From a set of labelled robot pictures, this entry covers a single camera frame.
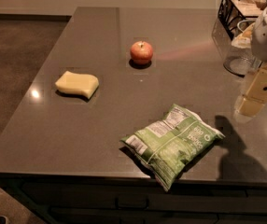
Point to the black wire basket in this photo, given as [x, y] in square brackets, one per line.
[230, 12]

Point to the green jalapeno chip bag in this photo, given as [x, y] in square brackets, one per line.
[167, 145]

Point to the clear plastic cup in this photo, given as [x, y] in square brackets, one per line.
[239, 59]

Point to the dark cabinet drawer front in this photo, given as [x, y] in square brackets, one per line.
[138, 201]

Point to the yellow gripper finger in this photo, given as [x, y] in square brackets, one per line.
[253, 97]

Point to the yellow sponge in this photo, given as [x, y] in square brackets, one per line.
[77, 84]

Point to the red apple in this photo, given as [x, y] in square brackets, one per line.
[141, 52]

